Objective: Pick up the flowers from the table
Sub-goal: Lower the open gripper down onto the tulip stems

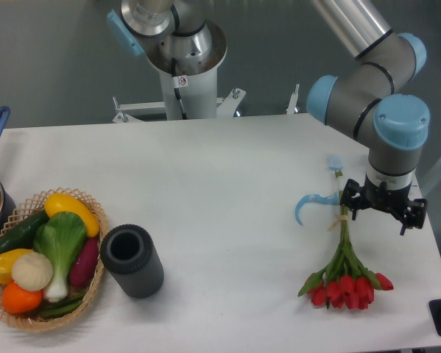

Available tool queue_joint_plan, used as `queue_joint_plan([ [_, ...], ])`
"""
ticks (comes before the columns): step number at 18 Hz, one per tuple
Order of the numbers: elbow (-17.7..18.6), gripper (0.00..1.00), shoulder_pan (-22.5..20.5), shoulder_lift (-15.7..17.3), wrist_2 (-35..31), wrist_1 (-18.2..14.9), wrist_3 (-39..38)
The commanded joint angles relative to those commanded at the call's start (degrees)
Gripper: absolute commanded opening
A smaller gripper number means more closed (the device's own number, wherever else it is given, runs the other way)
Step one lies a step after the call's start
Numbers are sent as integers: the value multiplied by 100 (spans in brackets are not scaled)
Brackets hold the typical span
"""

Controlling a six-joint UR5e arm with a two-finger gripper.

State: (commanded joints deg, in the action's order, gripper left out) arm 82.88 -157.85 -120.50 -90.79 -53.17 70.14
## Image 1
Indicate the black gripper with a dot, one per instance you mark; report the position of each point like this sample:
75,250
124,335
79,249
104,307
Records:
411,213

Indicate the red tulip bouquet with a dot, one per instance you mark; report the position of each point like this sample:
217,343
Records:
345,281

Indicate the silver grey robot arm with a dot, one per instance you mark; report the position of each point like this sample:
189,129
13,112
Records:
366,106

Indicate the light blue ribbon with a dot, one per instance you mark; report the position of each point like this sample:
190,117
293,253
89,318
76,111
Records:
334,164

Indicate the dark grey ribbed vase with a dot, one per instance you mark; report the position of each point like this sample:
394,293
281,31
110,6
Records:
130,256

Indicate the purple sweet potato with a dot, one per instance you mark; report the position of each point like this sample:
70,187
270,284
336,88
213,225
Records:
84,267

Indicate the green bok choy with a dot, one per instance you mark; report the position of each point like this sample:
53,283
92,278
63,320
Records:
61,239

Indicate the green bean pods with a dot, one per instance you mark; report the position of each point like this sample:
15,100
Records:
61,308

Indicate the woven wicker basket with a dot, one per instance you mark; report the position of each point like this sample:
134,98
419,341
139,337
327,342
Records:
32,322

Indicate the cream white garlic bulb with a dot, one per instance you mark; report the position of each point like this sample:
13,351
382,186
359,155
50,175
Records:
32,271

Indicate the dark green cucumber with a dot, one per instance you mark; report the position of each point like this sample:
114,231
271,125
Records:
21,236

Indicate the orange fruit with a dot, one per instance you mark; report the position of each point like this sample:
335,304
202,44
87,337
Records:
16,300

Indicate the yellow bell pepper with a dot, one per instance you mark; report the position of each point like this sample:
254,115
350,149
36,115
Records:
7,260

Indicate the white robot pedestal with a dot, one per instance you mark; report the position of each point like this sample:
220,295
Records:
187,68

